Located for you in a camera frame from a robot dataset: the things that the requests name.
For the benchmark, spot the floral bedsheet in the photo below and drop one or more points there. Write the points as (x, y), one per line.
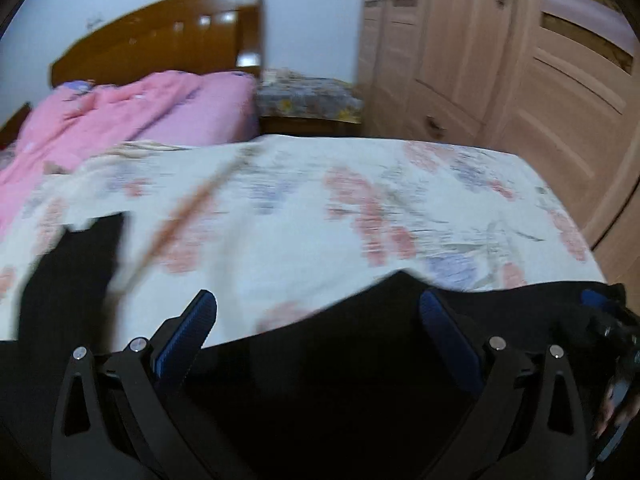
(300, 220)

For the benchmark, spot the black pants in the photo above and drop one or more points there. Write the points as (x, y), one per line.
(325, 385)

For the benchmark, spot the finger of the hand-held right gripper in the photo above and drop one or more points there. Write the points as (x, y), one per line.
(595, 300)

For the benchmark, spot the wooden nightstand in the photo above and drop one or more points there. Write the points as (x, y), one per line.
(12, 125)
(310, 127)

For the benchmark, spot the person's right hand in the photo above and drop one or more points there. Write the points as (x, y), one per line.
(627, 412)

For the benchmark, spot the wooden wardrobe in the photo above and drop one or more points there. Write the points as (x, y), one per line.
(500, 60)

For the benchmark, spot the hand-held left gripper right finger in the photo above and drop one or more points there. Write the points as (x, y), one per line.
(447, 335)

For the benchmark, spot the floral cloth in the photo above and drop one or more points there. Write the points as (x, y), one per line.
(310, 95)

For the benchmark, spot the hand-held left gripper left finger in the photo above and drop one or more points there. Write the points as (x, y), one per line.
(186, 330)

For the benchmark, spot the wooden headboard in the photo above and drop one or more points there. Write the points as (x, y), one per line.
(150, 35)

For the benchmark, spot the pink quilt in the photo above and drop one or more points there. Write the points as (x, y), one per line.
(125, 110)

